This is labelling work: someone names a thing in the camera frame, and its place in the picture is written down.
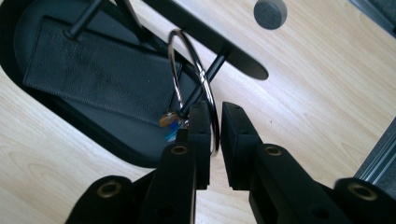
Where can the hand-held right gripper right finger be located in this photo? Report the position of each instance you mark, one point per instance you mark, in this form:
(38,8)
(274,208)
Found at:
(261,174)

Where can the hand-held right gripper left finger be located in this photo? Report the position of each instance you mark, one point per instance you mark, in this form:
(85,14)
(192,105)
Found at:
(183,174)

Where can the black key rack with tray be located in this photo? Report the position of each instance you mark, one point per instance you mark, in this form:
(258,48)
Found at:
(130,137)

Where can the grey round table cap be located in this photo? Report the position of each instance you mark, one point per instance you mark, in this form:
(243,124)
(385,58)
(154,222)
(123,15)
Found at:
(270,13)

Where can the metal floor rail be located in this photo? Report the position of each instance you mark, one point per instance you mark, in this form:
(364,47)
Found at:
(379,158)

